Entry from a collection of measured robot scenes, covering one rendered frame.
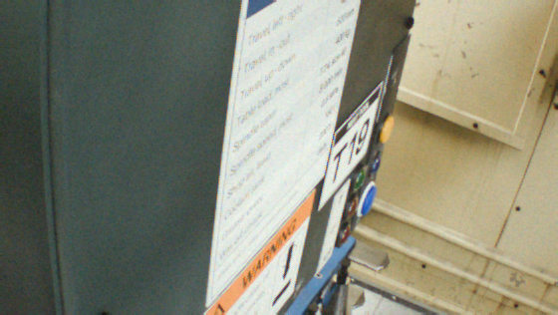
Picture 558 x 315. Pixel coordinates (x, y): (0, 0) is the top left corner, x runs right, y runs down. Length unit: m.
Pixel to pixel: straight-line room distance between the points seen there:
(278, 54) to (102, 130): 0.14
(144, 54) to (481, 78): 1.17
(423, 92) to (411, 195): 0.25
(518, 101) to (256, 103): 1.06
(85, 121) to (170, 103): 0.06
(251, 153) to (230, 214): 0.03
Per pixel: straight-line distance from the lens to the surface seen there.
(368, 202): 0.70
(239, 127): 0.36
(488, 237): 1.57
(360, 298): 1.20
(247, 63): 0.34
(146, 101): 0.27
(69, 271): 0.28
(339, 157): 0.56
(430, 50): 1.41
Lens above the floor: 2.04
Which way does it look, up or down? 35 degrees down
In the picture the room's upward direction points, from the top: 10 degrees clockwise
